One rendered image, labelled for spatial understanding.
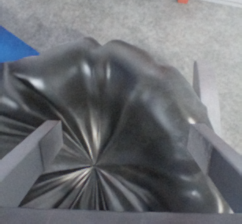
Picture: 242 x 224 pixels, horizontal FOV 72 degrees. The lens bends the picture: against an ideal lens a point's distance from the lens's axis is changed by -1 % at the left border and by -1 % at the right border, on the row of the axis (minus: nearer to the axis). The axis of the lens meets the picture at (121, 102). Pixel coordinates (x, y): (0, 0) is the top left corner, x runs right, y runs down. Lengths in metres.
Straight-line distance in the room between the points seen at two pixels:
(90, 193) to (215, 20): 1.06
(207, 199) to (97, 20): 1.06
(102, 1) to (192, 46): 0.62
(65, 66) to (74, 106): 0.10
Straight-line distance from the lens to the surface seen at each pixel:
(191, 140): 0.17
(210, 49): 1.08
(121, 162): 0.41
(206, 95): 0.45
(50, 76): 0.34
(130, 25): 1.10
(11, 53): 0.74
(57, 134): 0.16
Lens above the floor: 0.93
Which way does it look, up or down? 79 degrees down
